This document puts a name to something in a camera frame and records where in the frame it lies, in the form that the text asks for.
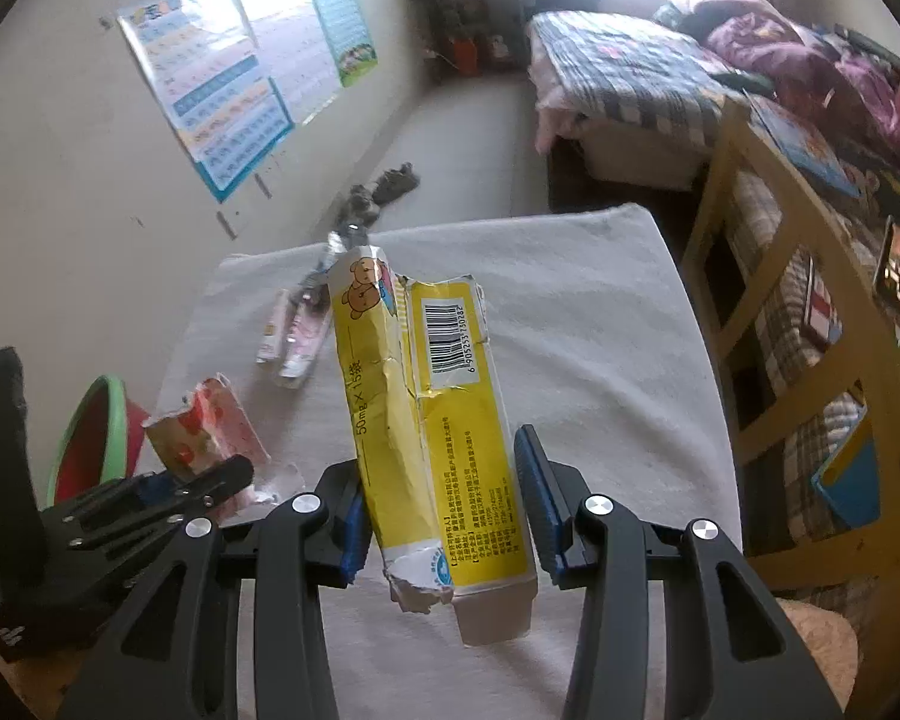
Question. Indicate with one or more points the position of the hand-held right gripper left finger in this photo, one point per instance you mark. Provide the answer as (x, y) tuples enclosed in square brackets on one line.
[(354, 532)]

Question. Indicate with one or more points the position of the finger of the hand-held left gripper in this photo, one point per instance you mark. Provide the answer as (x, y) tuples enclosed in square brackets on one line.
[(154, 485), (217, 484)]

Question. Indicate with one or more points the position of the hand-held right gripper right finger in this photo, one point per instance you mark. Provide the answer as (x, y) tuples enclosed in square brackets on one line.
[(536, 495)]

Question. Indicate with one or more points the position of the pink paper carton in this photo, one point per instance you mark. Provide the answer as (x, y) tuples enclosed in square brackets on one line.
[(210, 420)]

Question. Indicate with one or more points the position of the green bin with red inside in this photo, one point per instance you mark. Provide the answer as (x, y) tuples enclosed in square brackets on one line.
[(82, 450)]

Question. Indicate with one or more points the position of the yellow medicine box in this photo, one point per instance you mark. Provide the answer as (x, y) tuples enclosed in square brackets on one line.
[(450, 450)]

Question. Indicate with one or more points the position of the white towel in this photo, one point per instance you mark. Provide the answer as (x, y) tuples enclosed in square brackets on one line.
[(607, 330)]

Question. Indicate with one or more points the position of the blue board book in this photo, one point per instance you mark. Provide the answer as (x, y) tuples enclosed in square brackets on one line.
[(847, 472)]

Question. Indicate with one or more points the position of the children's picture book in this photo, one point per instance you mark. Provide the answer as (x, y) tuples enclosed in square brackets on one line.
[(802, 142)]

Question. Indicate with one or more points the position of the orange bottle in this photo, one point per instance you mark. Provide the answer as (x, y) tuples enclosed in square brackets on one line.
[(465, 52)]

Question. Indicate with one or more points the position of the metal shelf rack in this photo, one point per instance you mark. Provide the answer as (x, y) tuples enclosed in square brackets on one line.
[(465, 7)]

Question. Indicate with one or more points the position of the purple quilt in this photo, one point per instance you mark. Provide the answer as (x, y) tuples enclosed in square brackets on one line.
[(795, 67)]

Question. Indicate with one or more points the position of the pink pillow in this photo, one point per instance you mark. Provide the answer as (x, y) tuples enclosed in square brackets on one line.
[(735, 4)]

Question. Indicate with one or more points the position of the dark headboard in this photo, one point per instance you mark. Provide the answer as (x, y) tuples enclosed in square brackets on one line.
[(885, 52)]

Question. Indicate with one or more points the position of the wooden bed rail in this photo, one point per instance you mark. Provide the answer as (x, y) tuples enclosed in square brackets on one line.
[(832, 262)]

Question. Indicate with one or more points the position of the white wall poster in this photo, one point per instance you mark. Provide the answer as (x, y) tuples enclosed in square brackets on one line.
[(292, 37)]

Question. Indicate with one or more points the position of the teal wall poster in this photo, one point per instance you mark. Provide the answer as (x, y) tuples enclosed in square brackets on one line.
[(345, 22)]

